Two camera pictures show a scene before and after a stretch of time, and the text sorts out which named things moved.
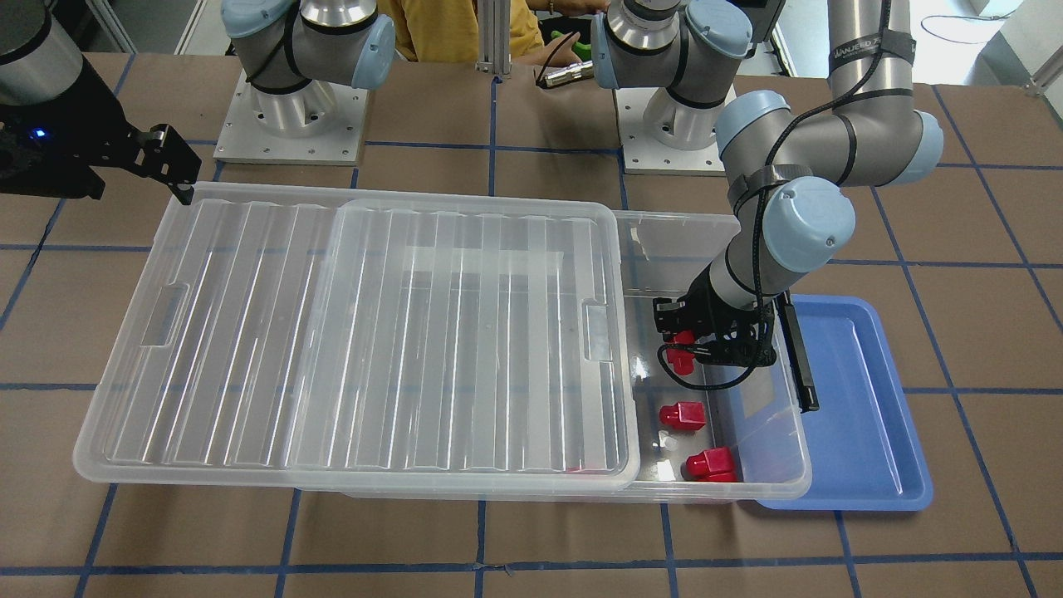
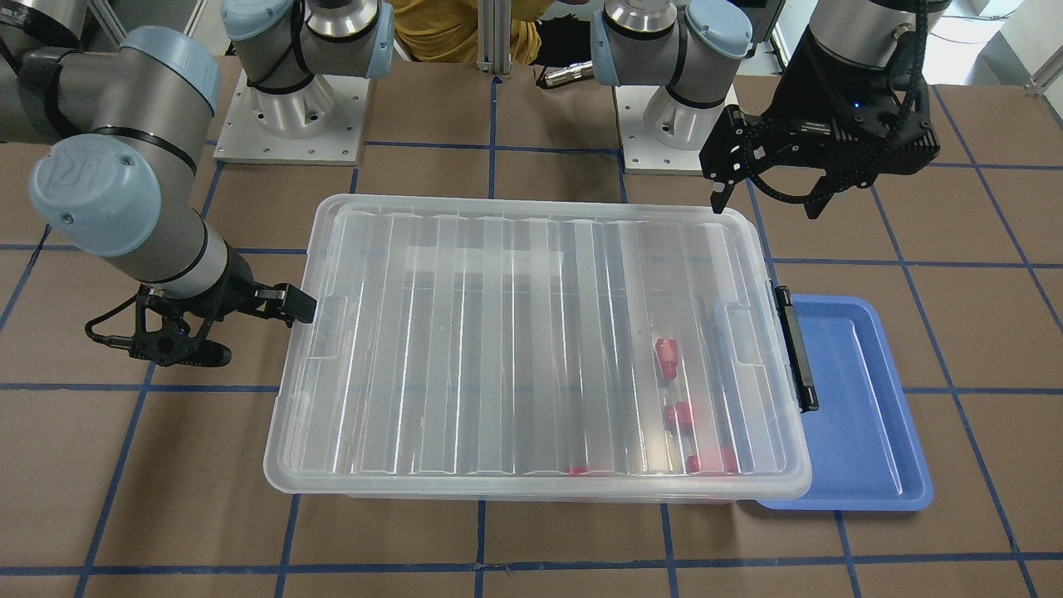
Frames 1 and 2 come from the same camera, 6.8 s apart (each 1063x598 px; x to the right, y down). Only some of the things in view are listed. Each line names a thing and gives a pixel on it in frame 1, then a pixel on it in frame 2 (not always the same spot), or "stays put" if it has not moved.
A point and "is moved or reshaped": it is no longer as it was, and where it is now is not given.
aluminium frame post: x=494 y=36 stays put
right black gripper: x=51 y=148 → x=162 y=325
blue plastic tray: x=864 y=452 stays put
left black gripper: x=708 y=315 → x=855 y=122
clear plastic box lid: x=284 y=333 is moved or reshaped
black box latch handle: x=797 y=358 stays put
